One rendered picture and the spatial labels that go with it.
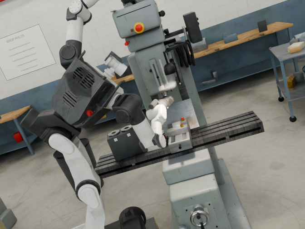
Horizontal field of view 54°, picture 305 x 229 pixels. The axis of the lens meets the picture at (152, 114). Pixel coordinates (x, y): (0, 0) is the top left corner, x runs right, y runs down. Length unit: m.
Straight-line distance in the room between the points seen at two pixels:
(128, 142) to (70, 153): 0.61
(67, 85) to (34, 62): 5.33
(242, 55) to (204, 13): 1.14
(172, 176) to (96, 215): 0.56
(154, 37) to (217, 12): 4.47
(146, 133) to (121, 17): 0.68
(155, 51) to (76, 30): 0.51
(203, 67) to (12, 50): 4.01
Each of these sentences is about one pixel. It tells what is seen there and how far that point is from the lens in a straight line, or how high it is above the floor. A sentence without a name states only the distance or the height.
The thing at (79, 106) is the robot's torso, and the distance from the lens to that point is 1.50.
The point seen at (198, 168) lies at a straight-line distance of 2.03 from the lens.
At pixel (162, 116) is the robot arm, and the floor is 1.23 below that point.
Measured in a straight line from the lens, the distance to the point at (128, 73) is 5.86.
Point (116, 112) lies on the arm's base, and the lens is 1.52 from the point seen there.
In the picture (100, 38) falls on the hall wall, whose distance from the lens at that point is 6.36.
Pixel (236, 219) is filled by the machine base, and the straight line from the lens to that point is 2.47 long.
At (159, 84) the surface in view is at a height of 1.38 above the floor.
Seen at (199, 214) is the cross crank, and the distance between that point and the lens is 1.85.
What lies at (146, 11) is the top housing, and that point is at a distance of 1.79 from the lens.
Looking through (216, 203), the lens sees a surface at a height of 0.61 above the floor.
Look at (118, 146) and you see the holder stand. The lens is 2.17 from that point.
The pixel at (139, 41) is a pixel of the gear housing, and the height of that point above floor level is 1.68.
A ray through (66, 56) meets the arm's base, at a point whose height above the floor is 1.75.
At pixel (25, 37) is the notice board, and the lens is 6.84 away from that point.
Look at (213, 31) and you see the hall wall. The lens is 6.29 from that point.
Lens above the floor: 1.81
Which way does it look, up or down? 18 degrees down
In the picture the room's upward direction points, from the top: 20 degrees counter-clockwise
